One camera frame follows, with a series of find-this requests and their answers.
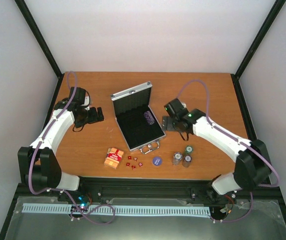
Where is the purple poker chip stack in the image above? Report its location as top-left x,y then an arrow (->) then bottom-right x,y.
143,111 -> 155,125

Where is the green poker chip stack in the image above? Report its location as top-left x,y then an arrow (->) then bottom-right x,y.
184,145 -> 194,155

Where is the aluminium poker case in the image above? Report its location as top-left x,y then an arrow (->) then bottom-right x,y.
110,81 -> 166,155

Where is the blue white poker chip stack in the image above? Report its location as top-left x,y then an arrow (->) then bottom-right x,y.
172,152 -> 183,165

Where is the brown poker chip stack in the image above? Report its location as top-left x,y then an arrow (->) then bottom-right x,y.
182,154 -> 192,168

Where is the red playing card deck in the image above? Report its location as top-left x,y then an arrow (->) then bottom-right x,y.
104,147 -> 124,169

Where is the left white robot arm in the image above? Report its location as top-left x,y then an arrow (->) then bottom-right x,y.
17,96 -> 104,201

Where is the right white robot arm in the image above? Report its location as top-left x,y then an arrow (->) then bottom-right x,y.
164,98 -> 272,195

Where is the blue small blind button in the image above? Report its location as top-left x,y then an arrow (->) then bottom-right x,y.
152,156 -> 162,167

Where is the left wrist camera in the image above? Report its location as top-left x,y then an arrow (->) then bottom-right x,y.
81,94 -> 92,109

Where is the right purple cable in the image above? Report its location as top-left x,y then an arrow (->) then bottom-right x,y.
177,79 -> 281,224

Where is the black aluminium frame rail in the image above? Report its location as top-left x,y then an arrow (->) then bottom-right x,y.
14,177 -> 285,206

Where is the white slotted cable duct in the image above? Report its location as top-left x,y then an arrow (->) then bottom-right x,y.
21,203 -> 211,218

